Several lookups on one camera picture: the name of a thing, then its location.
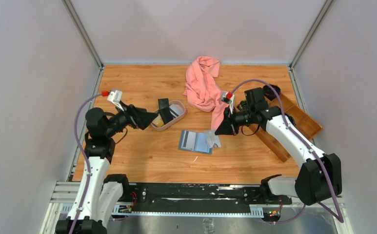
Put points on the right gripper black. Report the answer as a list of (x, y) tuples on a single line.
[(226, 127)]

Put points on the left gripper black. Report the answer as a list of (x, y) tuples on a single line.
[(138, 117)]

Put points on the blue leather card holder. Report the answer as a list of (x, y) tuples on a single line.
[(201, 145)]

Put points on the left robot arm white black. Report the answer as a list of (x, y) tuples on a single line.
[(98, 191)]

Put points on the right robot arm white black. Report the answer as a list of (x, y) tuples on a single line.
[(319, 175)]

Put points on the gold card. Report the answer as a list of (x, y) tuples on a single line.
[(158, 122)]

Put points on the black card left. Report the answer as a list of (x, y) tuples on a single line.
[(164, 110)]

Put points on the pink oval tray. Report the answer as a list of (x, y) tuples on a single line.
[(175, 120)]

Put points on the pink cloth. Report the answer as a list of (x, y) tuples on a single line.
[(201, 89)]

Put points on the black tape roll upper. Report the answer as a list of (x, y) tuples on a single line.
[(271, 92)]

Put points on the wooden compartment tray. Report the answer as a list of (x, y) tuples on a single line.
[(275, 122)]

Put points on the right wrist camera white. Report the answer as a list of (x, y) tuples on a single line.
[(229, 99)]

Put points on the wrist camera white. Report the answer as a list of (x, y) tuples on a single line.
[(229, 99), (114, 97)]

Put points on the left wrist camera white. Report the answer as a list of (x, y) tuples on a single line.
[(114, 97)]

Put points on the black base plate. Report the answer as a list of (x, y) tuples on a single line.
[(196, 198)]

